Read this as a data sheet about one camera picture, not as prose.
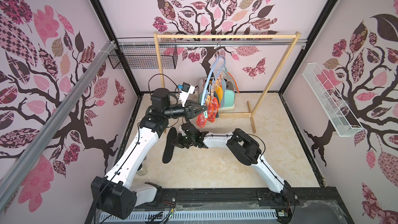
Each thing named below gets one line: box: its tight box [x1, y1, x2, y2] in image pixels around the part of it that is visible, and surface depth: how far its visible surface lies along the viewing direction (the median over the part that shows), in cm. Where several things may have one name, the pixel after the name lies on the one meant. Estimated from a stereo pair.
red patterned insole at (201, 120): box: [196, 112, 207, 129], surface depth 87 cm
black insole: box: [162, 127, 177, 164], surface depth 92 cm
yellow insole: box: [215, 85, 224, 103], surface depth 84 cm
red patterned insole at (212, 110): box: [207, 96, 220, 123], surface depth 79 cm
